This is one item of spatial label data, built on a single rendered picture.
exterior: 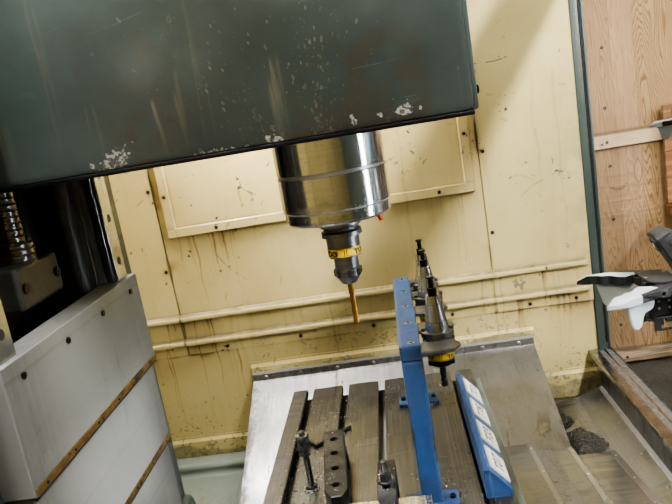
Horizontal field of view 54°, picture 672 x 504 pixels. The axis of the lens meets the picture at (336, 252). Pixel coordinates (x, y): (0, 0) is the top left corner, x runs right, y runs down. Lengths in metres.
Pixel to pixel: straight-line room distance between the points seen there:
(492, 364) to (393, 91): 1.37
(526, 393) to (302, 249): 0.78
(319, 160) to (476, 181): 1.16
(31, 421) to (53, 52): 0.47
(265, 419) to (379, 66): 1.42
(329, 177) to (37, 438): 0.52
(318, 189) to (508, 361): 1.31
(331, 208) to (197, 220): 1.20
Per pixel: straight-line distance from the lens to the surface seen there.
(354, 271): 0.99
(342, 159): 0.90
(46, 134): 0.95
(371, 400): 1.79
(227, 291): 2.12
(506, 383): 2.05
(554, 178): 2.06
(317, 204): 0.91
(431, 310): 1.24
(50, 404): 1.02
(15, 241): 1.12
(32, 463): 0.98
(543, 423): 1.96
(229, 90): 0.87
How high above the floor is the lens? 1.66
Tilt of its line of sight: 12 degrees down
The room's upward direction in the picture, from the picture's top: 10 degrees counter-clockwise
